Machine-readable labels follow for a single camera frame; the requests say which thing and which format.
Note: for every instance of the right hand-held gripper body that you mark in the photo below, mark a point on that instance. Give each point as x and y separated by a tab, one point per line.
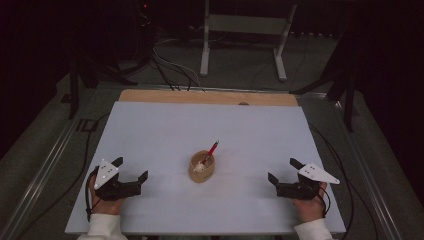
316	174

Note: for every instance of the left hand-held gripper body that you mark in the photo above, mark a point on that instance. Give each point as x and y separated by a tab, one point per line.
106	173

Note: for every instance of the round wooden pen holder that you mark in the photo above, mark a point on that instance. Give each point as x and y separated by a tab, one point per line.
201	176

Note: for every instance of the red pen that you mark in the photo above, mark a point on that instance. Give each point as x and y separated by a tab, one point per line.
211	151

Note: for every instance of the person's left hand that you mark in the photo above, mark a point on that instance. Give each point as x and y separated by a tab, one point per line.
106	206

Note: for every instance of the person's right hand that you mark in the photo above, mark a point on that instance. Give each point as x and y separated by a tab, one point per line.
310	210

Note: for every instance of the small white crumpled object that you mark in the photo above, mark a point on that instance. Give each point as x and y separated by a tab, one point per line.
199	167

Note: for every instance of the white table board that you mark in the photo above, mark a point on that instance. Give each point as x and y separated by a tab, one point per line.
233	126

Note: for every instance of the black metal stand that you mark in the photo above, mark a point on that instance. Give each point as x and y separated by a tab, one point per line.
348	100
74	86

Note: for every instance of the wooden table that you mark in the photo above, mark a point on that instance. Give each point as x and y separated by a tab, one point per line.
200	97

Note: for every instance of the dark equipment with red light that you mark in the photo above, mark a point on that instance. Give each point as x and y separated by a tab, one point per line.
141	30

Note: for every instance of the white metal stand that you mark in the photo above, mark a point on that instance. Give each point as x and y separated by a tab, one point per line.
245	24

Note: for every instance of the black floor bracket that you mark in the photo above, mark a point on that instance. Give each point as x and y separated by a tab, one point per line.
86	125

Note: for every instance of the aluminium floor rail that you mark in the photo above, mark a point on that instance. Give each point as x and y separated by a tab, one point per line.
40	180
370	173

